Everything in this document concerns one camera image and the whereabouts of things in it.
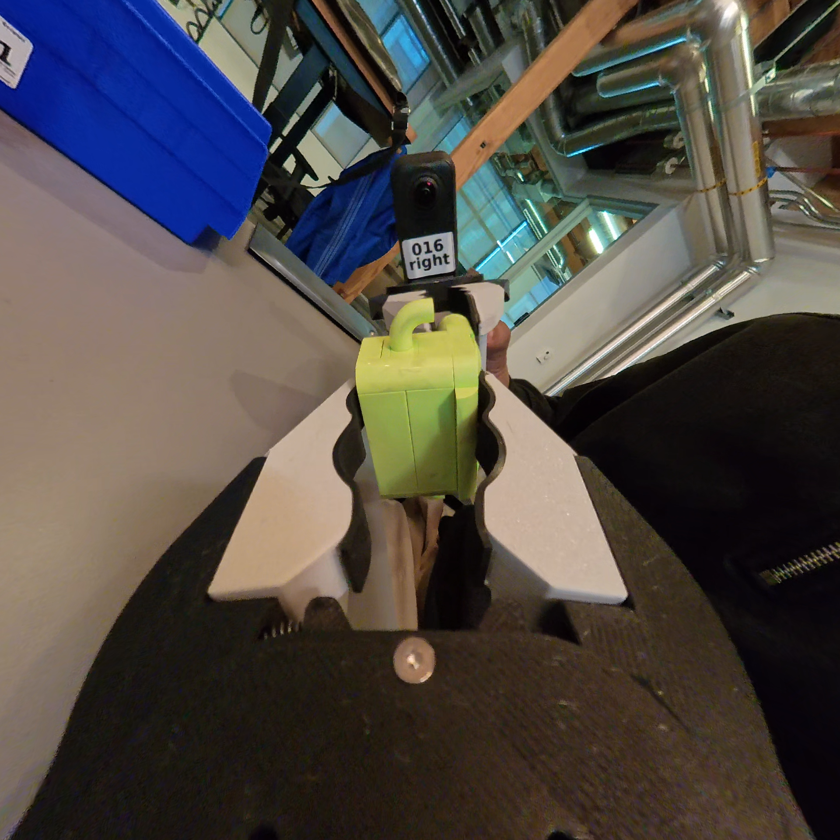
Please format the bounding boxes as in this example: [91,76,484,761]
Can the person's right hand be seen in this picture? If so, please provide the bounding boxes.
[487,323,514,389]

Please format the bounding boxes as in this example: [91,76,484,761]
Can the wooden-top standing desk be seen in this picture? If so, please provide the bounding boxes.
[252,0,417,237]

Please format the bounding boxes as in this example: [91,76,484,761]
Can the person's right forearm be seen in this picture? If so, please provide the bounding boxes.
[508,377,592,442]

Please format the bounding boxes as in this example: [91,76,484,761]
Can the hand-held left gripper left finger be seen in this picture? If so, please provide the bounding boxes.
[209,381,374,611]

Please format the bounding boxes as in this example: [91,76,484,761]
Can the lime green brick pot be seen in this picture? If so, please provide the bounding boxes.
[356,297,484,501]

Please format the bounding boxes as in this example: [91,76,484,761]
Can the blue hanging jacket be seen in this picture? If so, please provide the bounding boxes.
[287,147,409,286]

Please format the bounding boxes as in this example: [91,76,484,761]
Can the wooden ceiling beam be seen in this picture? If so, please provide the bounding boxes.
[453,0,641,188]

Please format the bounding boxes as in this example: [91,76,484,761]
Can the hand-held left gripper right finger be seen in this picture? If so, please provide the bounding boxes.
[474,371,630,606]

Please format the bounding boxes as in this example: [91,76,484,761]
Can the silver duct pipes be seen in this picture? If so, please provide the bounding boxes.
[394,0,840,395]

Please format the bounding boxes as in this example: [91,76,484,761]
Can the blue storage bin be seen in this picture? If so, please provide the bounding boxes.
[0,0,273,249]

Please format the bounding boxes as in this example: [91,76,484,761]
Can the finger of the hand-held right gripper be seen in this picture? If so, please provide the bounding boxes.
[461,283,505,371]
[381,293,435,329]

